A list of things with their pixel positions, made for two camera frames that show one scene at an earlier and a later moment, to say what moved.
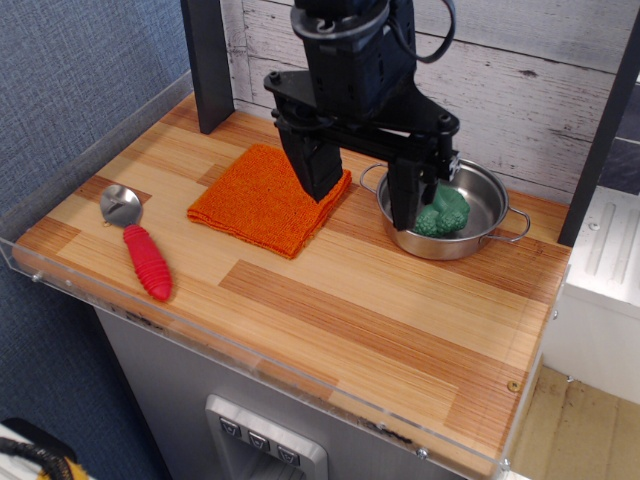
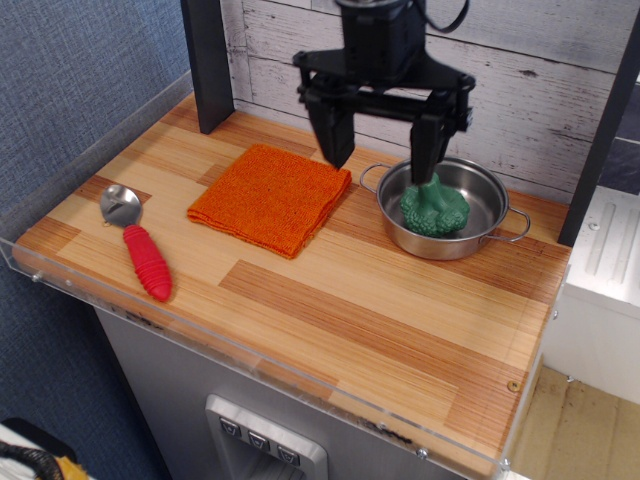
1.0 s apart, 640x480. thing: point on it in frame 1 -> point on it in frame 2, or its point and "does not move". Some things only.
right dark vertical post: [606, 134] does not move
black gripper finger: [317, 160] -> [333, 117]
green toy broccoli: [450, 212] does not move
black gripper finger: [411, 181] -> [429, 138]
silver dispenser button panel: [245, 444] does not move
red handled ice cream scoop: [122, 204] does not move
